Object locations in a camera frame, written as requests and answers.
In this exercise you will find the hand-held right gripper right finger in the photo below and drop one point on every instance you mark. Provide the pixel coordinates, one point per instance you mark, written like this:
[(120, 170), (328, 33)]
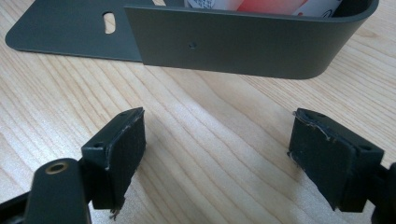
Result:
[(330, 161)]

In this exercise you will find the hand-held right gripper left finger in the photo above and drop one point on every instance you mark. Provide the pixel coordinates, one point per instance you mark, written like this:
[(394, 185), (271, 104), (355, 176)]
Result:
[(121, 158)]

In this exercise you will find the dark metal corner shelf rack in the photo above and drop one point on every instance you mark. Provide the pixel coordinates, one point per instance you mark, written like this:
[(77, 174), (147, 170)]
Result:
[(233, 40)]

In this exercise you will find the round jar with pink-white lid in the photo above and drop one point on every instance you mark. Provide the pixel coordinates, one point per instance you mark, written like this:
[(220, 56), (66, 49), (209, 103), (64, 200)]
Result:
[(267, 5)]

